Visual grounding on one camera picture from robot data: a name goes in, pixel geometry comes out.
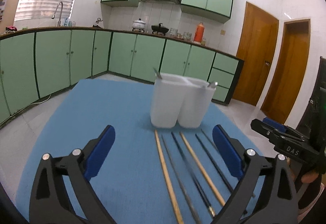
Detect light wooden chopstick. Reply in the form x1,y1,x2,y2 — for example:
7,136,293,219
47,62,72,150
154,130,184,224
179,132,225,207

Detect right hand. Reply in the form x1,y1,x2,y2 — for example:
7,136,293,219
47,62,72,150
287,158,320,184

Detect thin dark chopstick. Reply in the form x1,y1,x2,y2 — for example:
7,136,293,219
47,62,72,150
200,128,219,152

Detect wooden door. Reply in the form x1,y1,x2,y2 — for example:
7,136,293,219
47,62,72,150
261,19,311,124
233,2,279,106

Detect black chopstick silver tip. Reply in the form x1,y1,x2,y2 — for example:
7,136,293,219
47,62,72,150
171,132,216,218

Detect dark grey chopstick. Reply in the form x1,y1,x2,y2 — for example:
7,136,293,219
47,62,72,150
161,135,201,224

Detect metal spoon in holder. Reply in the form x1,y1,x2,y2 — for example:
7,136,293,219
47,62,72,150
153,67,162,79
204,82,218,88

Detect white utensil holder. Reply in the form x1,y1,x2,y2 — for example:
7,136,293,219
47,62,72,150
150,73,217,128

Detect blue table cloth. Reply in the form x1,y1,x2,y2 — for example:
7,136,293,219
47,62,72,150
15,79,255,223

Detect orange thermos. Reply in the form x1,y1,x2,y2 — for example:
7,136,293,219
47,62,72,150
193,22,205,44

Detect glass jars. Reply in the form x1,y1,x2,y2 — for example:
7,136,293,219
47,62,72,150
169,28,192,42

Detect green lower cabinets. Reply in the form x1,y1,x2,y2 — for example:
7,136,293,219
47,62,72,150
1,28,244,122

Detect black wok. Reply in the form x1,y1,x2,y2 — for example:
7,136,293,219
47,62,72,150
151,23,169,36

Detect white cooking pot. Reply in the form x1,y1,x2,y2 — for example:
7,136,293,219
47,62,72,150
132,18,146,32

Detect chrome faucet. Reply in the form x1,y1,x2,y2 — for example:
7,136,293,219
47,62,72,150
51,1,64,28

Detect small kettle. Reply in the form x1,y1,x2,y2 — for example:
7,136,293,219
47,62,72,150
92,18,103,29

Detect cardboard box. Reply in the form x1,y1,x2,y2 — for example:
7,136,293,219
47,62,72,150
0,0,19,34

